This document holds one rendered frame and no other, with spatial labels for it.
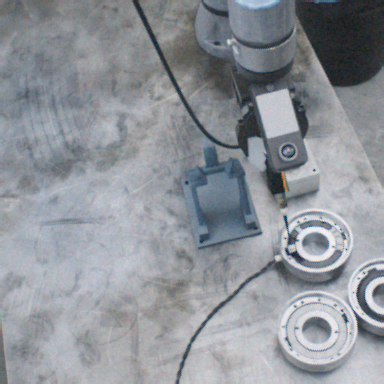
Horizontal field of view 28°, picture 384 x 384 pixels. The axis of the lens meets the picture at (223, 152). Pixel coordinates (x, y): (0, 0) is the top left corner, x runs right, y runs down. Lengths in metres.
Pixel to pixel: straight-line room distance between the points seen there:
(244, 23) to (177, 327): 0.46
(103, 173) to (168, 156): 0.11
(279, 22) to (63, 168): 0.56
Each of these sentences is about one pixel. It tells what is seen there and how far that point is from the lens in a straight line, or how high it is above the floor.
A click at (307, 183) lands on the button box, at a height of 0.83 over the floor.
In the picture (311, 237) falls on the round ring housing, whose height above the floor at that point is 0.82.
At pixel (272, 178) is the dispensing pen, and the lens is 1.07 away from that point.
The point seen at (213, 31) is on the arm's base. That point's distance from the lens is 1.39.
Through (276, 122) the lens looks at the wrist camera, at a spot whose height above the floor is 1.08.
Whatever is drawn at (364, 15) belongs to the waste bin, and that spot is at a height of 0.31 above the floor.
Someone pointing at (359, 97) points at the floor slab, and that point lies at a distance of 2.41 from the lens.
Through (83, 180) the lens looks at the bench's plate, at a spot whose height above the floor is 0.80.
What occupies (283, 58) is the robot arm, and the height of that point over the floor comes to 1.15.
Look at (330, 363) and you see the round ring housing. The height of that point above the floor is 0.84.
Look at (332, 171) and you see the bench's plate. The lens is 1.24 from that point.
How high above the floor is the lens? 1.80
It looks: 52 degrees down
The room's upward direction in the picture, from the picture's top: 8 degrees counter-clockwise
